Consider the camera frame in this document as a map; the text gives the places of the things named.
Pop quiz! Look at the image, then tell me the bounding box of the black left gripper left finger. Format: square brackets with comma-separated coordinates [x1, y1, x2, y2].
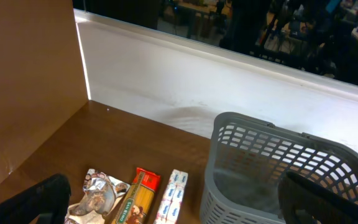
[0, 174, 71, 224]

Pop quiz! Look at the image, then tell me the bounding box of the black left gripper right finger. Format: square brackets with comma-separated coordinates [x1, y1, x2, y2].
[278, 172, 358, 223]

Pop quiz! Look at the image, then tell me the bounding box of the grey plastic shopping basket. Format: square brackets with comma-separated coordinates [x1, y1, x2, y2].
[200, 112, 358, 223]

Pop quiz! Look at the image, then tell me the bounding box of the brown white cookie bag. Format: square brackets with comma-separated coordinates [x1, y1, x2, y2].
[63, 169, 130, 224]

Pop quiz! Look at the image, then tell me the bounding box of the San Remo spaghetti packet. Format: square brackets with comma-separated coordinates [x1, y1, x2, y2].
[111, 167, 160, 224]

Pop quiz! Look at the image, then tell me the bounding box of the white Kleenex tissue multipack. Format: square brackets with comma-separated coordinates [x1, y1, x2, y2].
[154, 169, 188, 224]

